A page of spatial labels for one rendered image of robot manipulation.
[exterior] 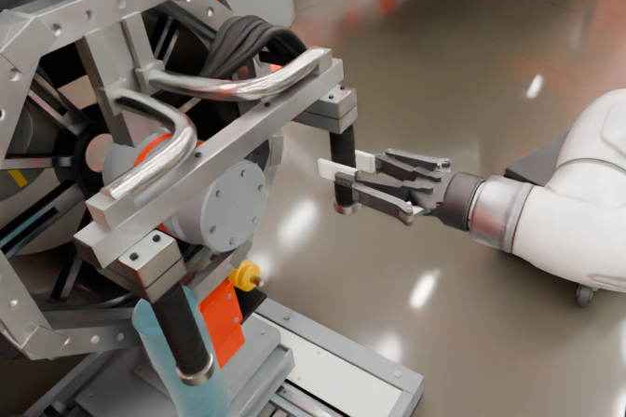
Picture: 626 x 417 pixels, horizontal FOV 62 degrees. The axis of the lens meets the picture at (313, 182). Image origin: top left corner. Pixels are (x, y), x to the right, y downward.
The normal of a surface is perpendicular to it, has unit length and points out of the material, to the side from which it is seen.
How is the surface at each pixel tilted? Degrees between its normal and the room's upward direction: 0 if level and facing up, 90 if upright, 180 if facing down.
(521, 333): 0
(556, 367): 0
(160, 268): 90
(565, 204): 12
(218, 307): 90
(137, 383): 0
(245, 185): 90
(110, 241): 90
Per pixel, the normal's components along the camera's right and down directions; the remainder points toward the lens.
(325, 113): -0.57, 0.55
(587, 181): -0.22, -0.72
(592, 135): -0.57, -0.67
